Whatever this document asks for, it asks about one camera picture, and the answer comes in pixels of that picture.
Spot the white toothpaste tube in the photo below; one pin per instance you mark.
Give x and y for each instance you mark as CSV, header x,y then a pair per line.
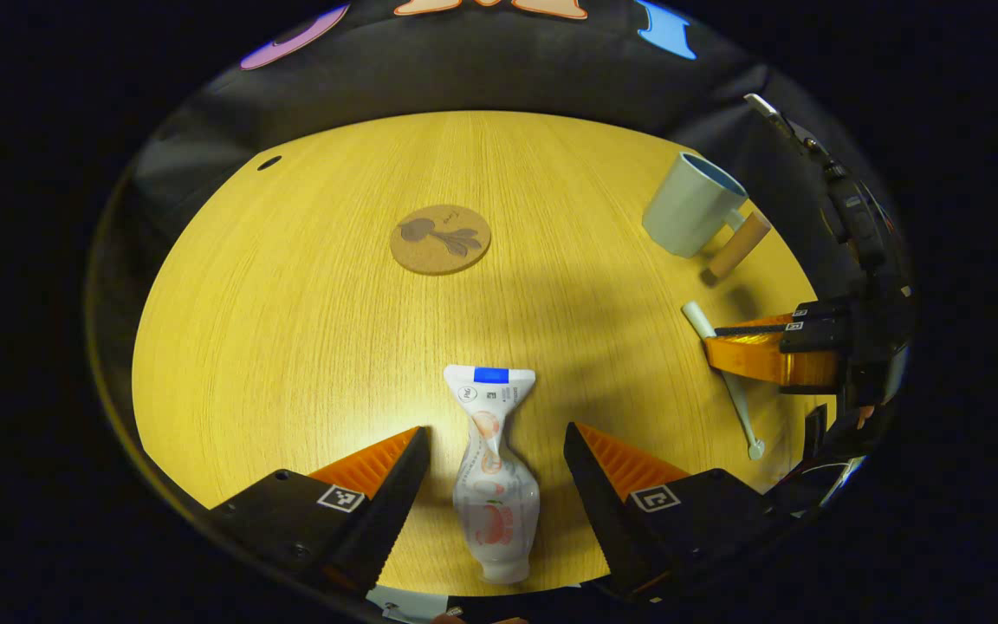
x,y
495,503

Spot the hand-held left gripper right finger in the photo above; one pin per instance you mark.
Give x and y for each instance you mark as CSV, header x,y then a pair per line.
x,y
603,520

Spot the black backdrop cloth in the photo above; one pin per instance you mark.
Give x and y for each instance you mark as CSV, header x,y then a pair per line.
x,y
482,69

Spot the pale green toothbrush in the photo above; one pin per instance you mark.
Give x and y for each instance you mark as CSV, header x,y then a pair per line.
x,y
737,399

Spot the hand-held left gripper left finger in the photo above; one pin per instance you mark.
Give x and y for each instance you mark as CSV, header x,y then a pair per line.
x,y
395,511

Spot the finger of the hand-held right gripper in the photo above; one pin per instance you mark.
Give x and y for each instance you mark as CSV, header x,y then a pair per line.
x,y
824,309
759,355

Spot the round cork coaster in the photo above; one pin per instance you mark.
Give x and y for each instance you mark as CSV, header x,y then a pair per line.
x,y
440,240

